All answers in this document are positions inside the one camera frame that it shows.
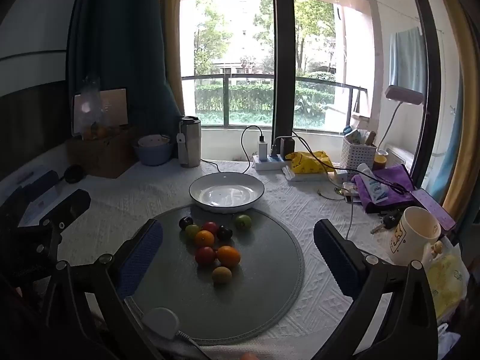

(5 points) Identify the clear plastic bag of oranges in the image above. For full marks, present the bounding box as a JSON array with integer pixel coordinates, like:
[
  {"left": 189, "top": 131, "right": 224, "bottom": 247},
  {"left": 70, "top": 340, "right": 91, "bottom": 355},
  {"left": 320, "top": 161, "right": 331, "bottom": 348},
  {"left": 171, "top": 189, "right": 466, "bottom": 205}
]
[{"left": 77, "top": 77, "right": 113, "bottom": 141}]

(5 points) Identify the blue bowl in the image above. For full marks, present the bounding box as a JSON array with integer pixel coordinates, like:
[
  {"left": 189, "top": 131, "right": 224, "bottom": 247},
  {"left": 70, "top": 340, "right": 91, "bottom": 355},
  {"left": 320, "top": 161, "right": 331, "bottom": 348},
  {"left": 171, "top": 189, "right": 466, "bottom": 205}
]
[{"left": 132, "top": 134, "right": 174, "bottom": 166}]

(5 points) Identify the purple cloth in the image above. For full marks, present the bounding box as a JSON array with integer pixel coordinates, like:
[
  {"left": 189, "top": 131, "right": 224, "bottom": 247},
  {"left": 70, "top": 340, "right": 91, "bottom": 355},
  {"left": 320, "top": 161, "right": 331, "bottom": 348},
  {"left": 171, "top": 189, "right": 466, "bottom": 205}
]
[{"left": 354, "top": 164, "right": 417, "bottom": 214}]

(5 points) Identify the black charger cable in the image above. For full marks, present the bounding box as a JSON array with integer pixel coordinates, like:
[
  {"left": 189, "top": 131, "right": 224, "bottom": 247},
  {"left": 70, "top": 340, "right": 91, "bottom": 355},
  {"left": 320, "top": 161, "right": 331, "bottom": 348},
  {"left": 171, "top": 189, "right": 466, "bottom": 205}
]
[{"left": 200, "top": 125, "right": 265, "bottom": 176}]

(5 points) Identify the white plug with cable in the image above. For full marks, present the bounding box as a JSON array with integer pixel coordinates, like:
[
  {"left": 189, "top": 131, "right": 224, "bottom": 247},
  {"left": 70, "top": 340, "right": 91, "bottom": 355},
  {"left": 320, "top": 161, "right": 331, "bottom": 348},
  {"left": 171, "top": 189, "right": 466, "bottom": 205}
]
[{"left": 142, "top": 307, "right": 211, "bottom": 360}]

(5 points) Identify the small orange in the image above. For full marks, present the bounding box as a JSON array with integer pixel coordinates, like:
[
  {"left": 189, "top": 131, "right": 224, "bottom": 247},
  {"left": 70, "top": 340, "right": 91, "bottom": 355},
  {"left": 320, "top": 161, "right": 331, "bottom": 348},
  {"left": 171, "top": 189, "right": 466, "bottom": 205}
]
[
  {"left": 194, "top": 230, "right": 215, "bottom": 248},
  {"left": 216, "top": 245, "right": 241, "bottom": 268}
]

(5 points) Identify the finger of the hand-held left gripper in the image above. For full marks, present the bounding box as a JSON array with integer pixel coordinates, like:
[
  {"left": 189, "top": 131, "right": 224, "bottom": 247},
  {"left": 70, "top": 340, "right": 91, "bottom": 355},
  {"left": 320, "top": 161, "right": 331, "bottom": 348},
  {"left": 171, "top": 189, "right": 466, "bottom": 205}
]
[{"left": 40, "top": 189, "right": 92, "bottom": 233}]

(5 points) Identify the black round device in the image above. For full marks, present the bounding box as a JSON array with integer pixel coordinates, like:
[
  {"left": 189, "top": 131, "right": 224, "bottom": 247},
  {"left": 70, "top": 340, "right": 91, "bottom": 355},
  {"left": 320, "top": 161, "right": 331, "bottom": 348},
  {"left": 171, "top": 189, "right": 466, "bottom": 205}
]
[{"left": 62, "top": 164, "right": 86, "bottom": 184}]

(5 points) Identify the tablet screen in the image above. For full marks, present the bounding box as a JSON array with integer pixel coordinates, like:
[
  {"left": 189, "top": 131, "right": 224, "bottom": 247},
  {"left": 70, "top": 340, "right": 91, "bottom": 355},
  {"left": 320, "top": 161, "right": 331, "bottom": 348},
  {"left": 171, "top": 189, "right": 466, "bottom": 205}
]
[{"left": 72, "top": 87, "right": 129, "bottom": 137}]

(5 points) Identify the white textured tablecloth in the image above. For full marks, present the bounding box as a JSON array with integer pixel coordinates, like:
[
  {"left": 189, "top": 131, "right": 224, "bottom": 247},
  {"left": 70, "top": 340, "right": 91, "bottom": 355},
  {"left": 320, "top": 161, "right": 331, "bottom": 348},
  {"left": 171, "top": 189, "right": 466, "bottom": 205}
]
[{"left": 0, "top": 157, "right": 466, "bottom": 360}]

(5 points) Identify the teal curtain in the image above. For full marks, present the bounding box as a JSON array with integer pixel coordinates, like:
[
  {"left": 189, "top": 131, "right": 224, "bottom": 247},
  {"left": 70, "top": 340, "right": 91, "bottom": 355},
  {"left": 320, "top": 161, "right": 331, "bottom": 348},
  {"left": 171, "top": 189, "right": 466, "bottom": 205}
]
[{"left": 67, "top": 0, "right": 184, "bottom": 139}]

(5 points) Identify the yellow printed plastic bag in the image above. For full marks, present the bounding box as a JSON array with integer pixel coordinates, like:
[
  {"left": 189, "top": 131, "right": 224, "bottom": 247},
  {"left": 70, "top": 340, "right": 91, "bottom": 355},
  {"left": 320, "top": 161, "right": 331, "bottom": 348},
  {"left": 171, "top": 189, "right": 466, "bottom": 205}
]
[{"left": 286, "top": 151, "right": 334, "bottom": 175}]

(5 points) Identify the light blue towel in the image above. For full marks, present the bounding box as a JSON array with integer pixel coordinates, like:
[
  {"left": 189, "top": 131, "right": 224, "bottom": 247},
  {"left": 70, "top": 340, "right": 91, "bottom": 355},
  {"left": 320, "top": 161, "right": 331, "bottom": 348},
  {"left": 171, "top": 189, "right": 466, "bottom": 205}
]
[{"left": 388, "top": 26, "right": 426, "bottom": 94}]

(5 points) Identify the balcony railing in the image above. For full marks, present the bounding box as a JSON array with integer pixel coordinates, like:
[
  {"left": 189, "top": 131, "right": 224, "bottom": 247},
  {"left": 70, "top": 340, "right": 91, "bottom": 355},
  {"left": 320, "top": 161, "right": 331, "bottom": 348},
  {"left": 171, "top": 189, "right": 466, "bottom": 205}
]
[{"left": 181, "top": 75, "right": 368, "bottom": 128}]

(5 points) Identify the cardboard box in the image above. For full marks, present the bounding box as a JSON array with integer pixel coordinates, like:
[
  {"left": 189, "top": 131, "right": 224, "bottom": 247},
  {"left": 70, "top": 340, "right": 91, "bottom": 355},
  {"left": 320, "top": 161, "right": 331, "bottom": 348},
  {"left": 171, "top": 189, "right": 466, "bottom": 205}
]
[{"left": 67, "top": 125, "right": 141, "bottom": 179}]

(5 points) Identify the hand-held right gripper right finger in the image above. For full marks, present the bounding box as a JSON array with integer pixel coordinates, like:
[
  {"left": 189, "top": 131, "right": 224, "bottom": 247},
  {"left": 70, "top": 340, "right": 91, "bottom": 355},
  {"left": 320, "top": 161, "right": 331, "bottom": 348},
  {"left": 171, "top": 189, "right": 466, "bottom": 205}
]
[{"left": 313, "top": 218, "right": 439, "bottom": 360}]

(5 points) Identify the white woven basket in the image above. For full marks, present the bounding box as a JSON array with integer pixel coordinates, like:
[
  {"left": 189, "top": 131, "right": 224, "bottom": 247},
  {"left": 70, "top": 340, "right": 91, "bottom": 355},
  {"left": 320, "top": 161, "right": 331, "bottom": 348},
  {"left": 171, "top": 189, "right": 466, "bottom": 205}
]
[{"left": 341, "top": 135, "right": 377, "bottom": 171}]

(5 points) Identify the blue paper leaflet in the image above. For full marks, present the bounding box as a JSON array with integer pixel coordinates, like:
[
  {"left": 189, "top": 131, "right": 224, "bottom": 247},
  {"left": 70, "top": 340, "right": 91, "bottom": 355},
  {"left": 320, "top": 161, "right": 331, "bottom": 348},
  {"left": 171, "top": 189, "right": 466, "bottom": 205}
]
[{"left": 19, "top": 187, "right": 66, "bottom": 226}]

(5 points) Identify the black car key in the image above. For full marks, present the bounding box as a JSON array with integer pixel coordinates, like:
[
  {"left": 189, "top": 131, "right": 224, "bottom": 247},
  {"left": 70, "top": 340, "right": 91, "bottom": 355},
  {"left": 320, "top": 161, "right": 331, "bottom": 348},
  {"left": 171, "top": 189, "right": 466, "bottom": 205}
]
[{"left": 370, "top": 210, "right": 401, "bottom": 235}]

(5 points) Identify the cream printed mug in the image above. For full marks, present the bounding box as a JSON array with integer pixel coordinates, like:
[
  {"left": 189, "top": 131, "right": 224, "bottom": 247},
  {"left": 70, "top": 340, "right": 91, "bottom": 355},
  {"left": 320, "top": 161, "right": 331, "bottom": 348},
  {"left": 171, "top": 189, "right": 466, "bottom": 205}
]
[{"left": 386, "top": 206, "right": 442, "bottom": 267}]

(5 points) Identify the brown longan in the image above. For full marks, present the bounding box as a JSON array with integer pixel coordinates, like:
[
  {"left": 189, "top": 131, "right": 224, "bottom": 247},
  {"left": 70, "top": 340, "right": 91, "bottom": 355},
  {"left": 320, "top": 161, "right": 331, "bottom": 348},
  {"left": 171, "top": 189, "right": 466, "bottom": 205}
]
[{"left": 212, "top": 266, "right": 232, "bottom": 284}]

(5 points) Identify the white tissue packet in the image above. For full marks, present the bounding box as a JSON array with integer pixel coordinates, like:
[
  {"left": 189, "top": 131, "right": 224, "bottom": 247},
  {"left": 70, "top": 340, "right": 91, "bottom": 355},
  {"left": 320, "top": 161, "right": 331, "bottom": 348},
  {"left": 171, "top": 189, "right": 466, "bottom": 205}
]
[{"left": 283, "top": 165, "right": 336, "bottom": 182}]

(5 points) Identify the black charger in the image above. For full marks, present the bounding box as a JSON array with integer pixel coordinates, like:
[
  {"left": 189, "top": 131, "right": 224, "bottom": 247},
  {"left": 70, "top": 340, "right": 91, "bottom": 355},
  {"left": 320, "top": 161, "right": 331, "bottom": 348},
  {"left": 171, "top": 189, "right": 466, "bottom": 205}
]
[{"left": 279, "top": 137, "right": 297, "bottom": 157}]

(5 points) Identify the grey round placemat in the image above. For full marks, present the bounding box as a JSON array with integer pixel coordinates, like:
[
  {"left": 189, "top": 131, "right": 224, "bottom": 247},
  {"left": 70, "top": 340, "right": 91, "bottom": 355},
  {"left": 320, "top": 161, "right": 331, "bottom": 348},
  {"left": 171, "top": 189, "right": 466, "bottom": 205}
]
[{"left": 125, "top": 204, "right": 305, "bottom": 346}]

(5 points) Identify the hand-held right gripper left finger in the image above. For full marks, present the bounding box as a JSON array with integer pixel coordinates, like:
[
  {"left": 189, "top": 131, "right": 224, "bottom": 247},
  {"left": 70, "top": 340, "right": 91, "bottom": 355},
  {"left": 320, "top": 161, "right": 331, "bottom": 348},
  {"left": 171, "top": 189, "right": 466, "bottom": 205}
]
[{"left": 41, "top": 217, "right": 166, "bottom": 360}]

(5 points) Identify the stainless steel tumbler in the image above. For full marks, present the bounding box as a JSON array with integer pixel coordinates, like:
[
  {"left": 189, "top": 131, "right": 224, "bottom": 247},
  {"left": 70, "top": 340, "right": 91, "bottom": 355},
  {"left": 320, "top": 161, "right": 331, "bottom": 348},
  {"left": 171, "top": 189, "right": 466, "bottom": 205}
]
[{"left": 177, "top": 115, "right": 202, "bottom": 169}]

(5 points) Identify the desk lamp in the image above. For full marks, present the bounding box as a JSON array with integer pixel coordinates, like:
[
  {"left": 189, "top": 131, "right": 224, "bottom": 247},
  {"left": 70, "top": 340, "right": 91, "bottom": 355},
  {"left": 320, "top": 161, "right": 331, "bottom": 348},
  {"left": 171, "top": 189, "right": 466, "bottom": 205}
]
[{"left": 375, "top": 84, "right": 424, "bottom": 156}]

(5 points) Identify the dark window frame post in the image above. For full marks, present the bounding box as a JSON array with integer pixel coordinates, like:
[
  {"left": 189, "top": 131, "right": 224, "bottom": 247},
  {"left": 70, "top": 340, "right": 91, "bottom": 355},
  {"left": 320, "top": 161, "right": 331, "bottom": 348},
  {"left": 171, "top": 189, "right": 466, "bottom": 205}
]
[{"left": 274, "top": 0, "right": 295, "bottom": 147}]

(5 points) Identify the pale yellow plastic bag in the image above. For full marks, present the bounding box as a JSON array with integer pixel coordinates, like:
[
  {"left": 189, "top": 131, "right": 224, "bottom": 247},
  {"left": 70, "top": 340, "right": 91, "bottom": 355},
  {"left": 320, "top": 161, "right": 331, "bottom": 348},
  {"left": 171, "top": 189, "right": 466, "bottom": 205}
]
[{"left": 425, "top": 245, "right": 469, "bottom": 319}]

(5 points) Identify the smartphone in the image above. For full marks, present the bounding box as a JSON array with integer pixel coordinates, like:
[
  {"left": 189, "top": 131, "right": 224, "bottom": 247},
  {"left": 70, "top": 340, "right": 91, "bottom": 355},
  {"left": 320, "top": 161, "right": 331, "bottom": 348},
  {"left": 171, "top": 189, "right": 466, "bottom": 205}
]
[{"left": 410, "top": 188, "right": 456, "bottom": 231}]

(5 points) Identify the white tube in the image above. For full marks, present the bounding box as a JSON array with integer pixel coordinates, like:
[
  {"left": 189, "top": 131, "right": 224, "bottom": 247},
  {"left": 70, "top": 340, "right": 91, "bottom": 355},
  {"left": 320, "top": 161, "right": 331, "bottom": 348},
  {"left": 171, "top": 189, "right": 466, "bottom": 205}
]
[{"left": 356, "top": 163, "right": 389, "bottom": 203}]

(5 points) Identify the white power strip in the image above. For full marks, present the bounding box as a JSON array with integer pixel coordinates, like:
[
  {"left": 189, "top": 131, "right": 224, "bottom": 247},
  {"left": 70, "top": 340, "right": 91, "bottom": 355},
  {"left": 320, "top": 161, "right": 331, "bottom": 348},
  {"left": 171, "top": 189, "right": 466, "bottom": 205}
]
[{"left": 252, "top": 154, "right": 293, "bottom": 171}]

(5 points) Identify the white plate with dark rim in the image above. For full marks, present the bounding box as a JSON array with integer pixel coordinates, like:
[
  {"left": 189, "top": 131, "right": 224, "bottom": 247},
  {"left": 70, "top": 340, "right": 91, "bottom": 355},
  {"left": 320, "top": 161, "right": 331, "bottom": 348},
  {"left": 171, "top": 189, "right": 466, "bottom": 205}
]
[{"left": 188, "top": 172, "right": 265, "bottom": 214}]

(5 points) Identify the yellow curtain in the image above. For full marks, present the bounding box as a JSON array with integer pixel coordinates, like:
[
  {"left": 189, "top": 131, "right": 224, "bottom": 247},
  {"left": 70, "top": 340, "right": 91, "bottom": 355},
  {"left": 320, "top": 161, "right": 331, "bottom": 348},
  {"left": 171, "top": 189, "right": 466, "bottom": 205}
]
[
  {"left": 424, "top": 0, "right": 480, "bottom": 214},
  {"left": 157, "top": 0, "right": 185, "bottom": 117}
]

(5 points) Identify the long black cable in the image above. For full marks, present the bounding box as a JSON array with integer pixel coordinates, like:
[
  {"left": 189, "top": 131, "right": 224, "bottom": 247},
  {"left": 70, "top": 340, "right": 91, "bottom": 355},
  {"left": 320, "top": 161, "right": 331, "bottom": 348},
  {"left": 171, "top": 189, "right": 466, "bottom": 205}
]
[{"left": 290, "top": 131, "right": 407, "bottom": 196}]

